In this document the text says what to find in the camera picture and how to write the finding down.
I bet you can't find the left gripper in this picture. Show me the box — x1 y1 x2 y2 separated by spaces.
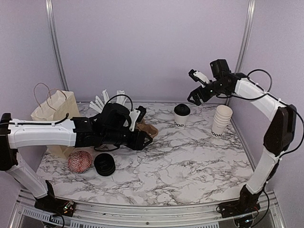
102 128 153 151

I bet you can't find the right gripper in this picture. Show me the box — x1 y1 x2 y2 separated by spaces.
188 79 229 105

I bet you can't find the brown cardboard cup carrier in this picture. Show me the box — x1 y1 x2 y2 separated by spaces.
135 119 159 138

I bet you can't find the black cup lid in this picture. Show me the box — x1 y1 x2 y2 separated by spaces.
174 104 190 116

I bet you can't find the white paper coffee cup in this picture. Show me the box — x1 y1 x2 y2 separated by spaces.
174 113 189 128

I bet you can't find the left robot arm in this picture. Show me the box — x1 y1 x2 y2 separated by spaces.
0 103 152 211

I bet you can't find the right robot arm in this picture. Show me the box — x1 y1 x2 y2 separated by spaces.
187 59 297 213

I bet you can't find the stack of white cups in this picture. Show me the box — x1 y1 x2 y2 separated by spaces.
211 105 233 138

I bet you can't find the black cup with straws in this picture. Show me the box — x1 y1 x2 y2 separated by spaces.
89 89 127 113

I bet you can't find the stack of black lids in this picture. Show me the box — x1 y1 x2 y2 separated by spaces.
94 153 116 177

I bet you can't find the red patterned bowl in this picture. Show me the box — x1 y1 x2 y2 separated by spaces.
67 151 92 173

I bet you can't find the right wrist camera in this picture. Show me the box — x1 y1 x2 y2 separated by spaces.
188 69 210 88

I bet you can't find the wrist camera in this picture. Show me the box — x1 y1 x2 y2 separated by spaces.
188 69 210 88
129 105 146 132

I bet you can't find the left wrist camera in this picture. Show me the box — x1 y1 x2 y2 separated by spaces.
129 105 146 132

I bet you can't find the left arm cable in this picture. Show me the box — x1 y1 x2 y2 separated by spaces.
103 94 133 112

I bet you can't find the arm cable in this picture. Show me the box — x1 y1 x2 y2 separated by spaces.
103 94 133 112
216 68 297 155

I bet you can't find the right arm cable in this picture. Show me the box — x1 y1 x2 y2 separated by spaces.
216 68 297 155

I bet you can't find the right aluminium post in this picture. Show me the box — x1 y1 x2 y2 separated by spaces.
225 0 257 106

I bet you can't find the aluminium post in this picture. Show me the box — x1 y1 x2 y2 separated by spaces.
45 0 69 91
225 0 257 106

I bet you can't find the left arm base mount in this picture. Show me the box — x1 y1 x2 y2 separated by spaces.
35 181 76 217

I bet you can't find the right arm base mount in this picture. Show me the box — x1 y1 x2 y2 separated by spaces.
216 185 262 218

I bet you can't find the aluminium front rail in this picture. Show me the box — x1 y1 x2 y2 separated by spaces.
8 189 287 228

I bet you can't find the left aluminium post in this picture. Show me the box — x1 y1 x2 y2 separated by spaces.
45 0 69 91

